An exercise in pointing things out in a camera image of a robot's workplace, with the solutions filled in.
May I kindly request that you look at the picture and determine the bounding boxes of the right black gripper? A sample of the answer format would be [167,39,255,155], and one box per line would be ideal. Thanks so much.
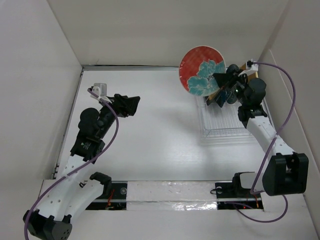
[213,68,249,106]

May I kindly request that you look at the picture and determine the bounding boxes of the round dark teal plate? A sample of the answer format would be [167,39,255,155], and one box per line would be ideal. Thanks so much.
[226,64,239,105]

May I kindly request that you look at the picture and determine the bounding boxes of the white wire dish rack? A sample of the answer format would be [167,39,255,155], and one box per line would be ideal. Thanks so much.
[196,94,272,140]

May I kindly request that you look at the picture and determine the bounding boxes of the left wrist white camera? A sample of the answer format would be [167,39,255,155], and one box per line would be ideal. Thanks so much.
[88,83,110,102]

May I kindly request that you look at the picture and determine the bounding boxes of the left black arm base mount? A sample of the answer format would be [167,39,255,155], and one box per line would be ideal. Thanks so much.
[86,172,128,211]

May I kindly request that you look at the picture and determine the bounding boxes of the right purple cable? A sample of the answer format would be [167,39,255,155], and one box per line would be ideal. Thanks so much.
[234,61,297,223]

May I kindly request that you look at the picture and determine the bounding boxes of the wrist white camera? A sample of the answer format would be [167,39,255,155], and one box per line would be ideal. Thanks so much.
[88,83,110,102]
[238,60,259,76]

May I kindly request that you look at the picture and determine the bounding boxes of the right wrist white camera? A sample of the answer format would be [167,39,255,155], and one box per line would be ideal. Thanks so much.
[238,60,259,76]

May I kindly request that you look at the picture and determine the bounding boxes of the dark blue shell-shaped plate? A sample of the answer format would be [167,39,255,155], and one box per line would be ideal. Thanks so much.
[214,91,231,108]

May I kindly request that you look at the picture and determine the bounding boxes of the red and teal floral plate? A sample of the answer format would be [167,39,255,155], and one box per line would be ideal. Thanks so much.
[178,45,226,97]

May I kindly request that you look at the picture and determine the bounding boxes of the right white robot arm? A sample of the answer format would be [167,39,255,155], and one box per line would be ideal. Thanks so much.
[213,73,309,196]

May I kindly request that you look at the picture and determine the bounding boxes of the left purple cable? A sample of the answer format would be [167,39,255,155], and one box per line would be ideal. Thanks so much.
[22,87,120,240]

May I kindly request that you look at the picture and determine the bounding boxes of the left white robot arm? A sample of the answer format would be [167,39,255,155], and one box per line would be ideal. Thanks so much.
[23,90,141,240]

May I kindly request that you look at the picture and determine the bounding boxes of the black square plate yellow centre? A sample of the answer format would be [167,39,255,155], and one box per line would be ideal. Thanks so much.
[204,89,221,106]

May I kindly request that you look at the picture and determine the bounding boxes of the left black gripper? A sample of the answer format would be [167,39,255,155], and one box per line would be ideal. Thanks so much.
[97,94,139,139]

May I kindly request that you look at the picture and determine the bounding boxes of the purple cable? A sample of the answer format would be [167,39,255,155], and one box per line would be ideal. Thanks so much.
[234,61,297,223]
[22,87,120,240]

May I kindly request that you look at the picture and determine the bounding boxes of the orange woven bamboo plate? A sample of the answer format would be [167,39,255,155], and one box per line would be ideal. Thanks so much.
[238,62,259,81]

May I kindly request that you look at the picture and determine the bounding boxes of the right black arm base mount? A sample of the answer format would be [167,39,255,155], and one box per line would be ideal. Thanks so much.
[210,173,264,210]

